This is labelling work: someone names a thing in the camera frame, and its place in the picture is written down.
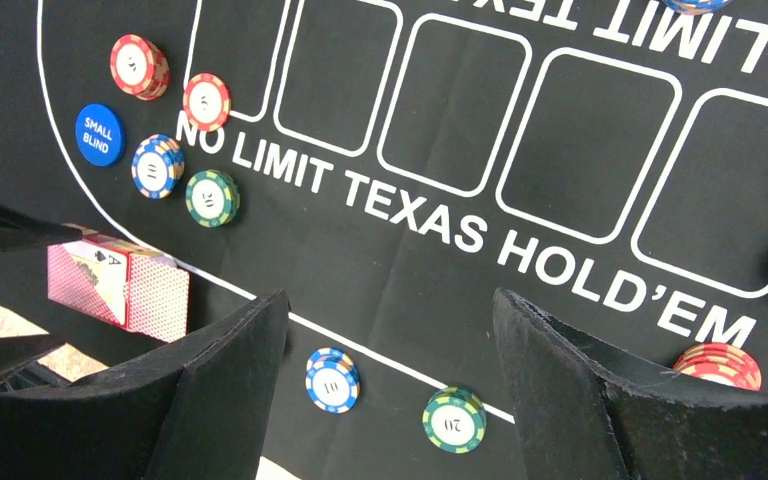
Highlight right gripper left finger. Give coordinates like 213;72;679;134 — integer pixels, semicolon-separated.
0;291;289;479

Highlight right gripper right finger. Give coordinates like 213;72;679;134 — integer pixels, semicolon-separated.
493;289;768;479

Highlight green chip stack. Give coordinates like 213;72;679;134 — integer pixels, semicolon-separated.
422;386;487;454

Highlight blue chip stack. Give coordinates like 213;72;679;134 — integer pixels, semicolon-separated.
305;347;361;414

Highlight red chips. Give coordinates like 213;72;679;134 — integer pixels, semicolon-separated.
673;343;763;391

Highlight green chips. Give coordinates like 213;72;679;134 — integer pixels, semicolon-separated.
185;169;241;228

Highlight blue chips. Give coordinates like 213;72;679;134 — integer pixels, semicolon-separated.
663;0;732;15
131;134;185;199

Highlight single red chip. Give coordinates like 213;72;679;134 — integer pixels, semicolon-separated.
182;72;231;132

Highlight red chip pile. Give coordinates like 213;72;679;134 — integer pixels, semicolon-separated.
109;34;170;101

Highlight red playing card box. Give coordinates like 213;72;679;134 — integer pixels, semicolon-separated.
47;228;190;343

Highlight black poker table mat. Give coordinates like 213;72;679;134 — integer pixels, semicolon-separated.
0;1;768;479

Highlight blue small blind button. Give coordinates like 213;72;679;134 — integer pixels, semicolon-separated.
74;103;125;167

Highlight aluminium mounting rail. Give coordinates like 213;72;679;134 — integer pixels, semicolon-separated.
0;333;69;392

